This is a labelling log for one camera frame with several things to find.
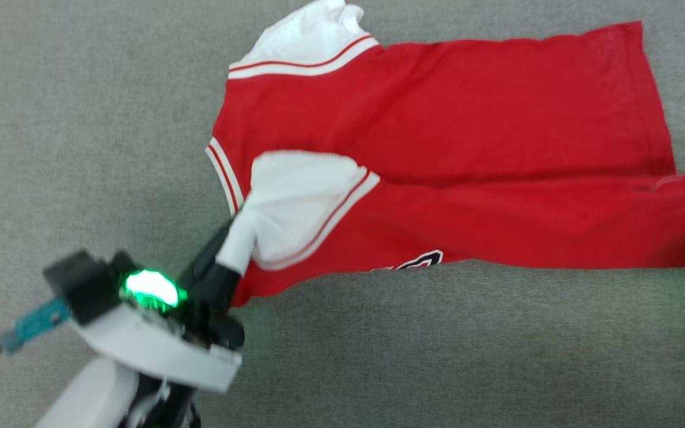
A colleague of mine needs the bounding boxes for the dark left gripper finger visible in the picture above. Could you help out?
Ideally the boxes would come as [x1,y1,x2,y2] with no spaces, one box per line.
[190,263,243,317]
[178,221,235,302]

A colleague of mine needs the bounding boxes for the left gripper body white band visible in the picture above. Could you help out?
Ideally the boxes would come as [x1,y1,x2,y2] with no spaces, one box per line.
[69,267,246,394]

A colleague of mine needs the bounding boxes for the red and white jersey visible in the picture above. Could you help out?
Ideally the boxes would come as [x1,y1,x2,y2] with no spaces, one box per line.
[205,0,685,308]

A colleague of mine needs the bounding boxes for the grey fabric sofa cushion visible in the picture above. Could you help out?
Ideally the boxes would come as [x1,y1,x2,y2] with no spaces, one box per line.
[0,0,685,428]

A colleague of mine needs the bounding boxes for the black cable with teal plug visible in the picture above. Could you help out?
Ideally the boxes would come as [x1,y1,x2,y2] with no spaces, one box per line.
[0,297,71,428]

